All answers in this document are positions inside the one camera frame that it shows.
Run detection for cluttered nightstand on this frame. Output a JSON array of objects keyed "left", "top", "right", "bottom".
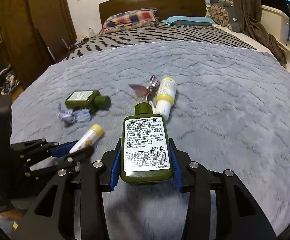
[{"left": 69, "top": 28, "right": 95, "bottom": 51}]

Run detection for patterned cushion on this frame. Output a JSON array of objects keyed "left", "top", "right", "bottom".
[{"left": 206, "top": 0, "right": 241, "bottom": 33}]

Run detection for green bottle white label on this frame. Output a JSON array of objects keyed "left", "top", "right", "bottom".
[{"left": 121, "top": 102, "right": 172, "bottom": 184}]

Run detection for zebra striped bedsheet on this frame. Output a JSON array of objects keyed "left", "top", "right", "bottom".
[{"left": 64, "top": 22, "right": 254, "bottom": 61}]

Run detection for dark wooden headboard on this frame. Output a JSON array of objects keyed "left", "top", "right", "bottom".
[{"left": 99, "top": 0, "right": 206, "bottom": 24}]

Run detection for grey fluffy blanket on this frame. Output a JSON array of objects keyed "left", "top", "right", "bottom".
[{"left": 10, "top": 41, "right": 290, "bottom": 234}]

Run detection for dark green bottle lying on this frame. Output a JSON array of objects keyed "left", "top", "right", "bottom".
[{"left": 65, "top": 90, "right": 111, "bottom": 114}]

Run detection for small white yellow tube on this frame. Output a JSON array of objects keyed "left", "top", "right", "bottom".
[{"left": 69, "top": 124, "right": 104, "bottom": 154}]

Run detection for purple ribbon bow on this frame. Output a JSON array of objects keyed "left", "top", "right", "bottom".
[{"left": 129, "top": 75, "right": 160, "bottom": 112}]

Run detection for plaid pillow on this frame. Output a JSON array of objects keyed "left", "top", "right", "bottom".
[{"left": 100, "top": 9, "right": 159, "bottom": 34}]

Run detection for white yellow lotion bottle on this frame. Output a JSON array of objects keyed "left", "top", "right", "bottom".
[{"left": 155, "top": 77, "right": 177, "bottom": 120}]

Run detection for brown curtain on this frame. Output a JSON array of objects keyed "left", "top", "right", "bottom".
[{"left": 211, "top": 0, "right": 286, "bottom": 65}]

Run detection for blue white cloth scrap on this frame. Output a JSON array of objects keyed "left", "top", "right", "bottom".
[{"left": 57, "top": 103, "right": 92, "bottom": 127}]

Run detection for light blue pillow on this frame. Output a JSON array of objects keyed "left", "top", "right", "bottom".
[{"left": 162, "top": 16, "right": 215, "bottom": 26}]

